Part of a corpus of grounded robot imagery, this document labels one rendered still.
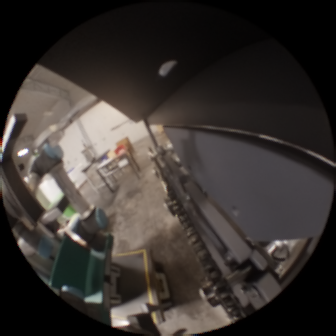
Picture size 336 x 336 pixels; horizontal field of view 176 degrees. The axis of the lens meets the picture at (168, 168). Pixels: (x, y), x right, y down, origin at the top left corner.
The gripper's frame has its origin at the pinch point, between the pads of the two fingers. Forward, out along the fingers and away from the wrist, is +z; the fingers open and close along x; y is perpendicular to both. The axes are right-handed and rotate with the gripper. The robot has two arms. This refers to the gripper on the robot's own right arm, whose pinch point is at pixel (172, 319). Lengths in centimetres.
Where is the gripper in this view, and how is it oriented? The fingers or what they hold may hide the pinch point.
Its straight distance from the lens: 48.4
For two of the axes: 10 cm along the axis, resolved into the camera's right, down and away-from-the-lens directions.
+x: 3.5, 4.4, -8.2
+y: -6.7, 7.4, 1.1
